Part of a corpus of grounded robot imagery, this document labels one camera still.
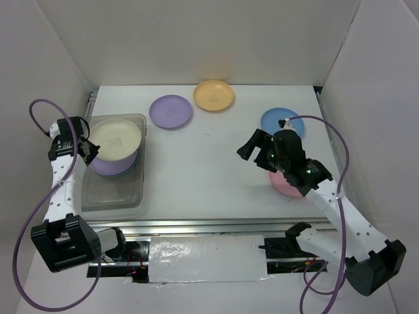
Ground clear plastic bin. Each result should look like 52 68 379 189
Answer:
81 114 147 212

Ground cream plate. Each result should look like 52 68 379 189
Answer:
90 118 142 162

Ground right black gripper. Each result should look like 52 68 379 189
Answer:
236 128 289 173

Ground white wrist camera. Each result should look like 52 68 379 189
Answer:
46 121 60 140
278 118 297 133

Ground aluminium rail frame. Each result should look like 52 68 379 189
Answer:
82 85 338 235

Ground purple plate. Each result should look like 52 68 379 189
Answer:
149 95 193 130
90 152 137 177

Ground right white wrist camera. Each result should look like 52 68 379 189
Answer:
278 118 297 133

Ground white taped cover panel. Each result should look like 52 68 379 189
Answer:
148 235 268 283

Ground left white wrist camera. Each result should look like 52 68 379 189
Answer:
46 121 60 140

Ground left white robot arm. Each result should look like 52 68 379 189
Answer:
31 116 129 273

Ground orange plate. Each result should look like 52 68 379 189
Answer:
192 80 234 112

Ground pink plate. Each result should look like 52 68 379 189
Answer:
268 171 304 198

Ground watermelon pattern white plate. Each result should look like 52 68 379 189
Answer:
109 153 138 177

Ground blue plate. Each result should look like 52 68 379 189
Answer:
261 107 305 138

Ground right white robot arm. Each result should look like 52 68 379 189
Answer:
237 129 407 296

